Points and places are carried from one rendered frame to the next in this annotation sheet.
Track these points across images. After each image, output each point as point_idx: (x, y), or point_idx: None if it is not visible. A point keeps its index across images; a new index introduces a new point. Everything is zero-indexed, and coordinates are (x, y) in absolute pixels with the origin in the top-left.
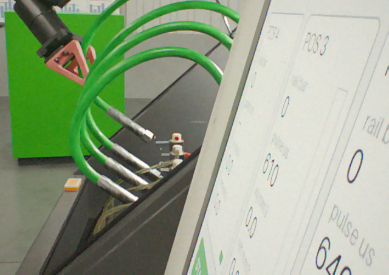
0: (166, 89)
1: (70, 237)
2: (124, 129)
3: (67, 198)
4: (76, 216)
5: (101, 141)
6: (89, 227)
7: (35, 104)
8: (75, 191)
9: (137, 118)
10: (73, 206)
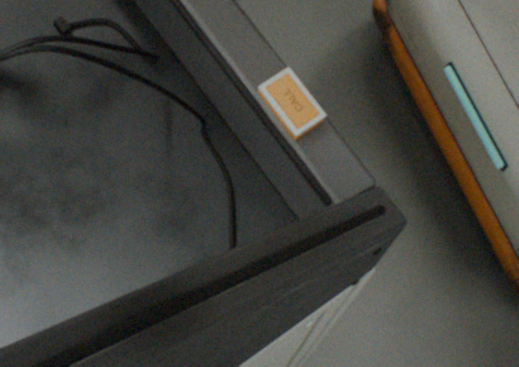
0: (107, 330)
1: (170, 20)
2: (253, 244)
3: (234, 38)
4: (218, 74)
5: None
6: (268, 200)
7: None
8: (258, 85)
9: (210, 260)
10: (187, 18)
